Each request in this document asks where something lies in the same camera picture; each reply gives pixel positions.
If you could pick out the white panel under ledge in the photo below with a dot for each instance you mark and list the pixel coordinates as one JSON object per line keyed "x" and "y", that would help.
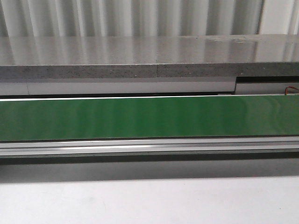
{"x": 177, "y": 85}

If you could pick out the grey stone countertop ledge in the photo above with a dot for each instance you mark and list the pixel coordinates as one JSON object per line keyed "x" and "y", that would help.
{"x": 149, "y": 57}

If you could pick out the green conveyor belt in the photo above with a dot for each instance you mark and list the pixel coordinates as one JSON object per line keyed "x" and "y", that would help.
{"x": 149, "y": 117}

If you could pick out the white pleated curtain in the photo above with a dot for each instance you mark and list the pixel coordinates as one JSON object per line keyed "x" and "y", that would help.
{"x": 147, "y": 17}

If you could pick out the silver aluminium conveyor frame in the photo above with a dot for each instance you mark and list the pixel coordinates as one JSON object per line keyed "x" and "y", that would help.
{"x": 149, "y": 145}

